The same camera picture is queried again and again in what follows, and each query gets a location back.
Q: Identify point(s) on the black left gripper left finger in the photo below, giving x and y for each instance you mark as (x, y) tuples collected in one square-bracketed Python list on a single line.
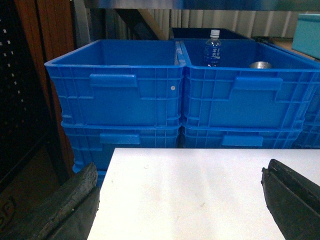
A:
[(68, 214)]

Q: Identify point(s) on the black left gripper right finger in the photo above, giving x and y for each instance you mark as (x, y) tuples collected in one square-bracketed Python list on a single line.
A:
[(292, 200)]

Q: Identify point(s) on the blue crate bottom right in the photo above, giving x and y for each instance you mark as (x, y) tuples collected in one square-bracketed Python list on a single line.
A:
[(309, 137)]

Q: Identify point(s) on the blue crate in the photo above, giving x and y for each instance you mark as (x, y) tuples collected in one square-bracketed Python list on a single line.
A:
[(196, 137), (312, 113), (120, 83), (232, 95), (309, 137), (96, 143)]

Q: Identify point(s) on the blue crate bottom left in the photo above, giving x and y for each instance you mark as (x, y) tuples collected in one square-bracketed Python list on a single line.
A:
[(96, 143)]

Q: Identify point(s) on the white table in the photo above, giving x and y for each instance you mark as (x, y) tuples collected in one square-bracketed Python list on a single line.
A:
[(192, 194)]

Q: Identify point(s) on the blue crate top right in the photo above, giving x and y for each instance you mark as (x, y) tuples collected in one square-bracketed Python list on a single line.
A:
[(312, 113)]

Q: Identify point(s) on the blue crate bottom middle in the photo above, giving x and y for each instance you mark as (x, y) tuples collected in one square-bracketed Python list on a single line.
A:
[(196, 137)]

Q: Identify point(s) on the blue crate top middle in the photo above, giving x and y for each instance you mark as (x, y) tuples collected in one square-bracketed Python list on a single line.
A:
[(232, 95)]

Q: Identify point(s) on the blue crate top left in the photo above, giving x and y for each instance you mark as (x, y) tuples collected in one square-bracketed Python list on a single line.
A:
[(120, 83)]

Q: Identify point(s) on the silver metal bowl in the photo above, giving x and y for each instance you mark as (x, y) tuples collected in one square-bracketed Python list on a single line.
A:
[(260, 65)]

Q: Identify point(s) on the teal box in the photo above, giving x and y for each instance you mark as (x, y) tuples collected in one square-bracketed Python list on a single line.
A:
[(307, 35)]

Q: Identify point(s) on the clear water bottle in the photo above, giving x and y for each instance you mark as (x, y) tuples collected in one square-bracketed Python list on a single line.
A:
[(212, 49)]

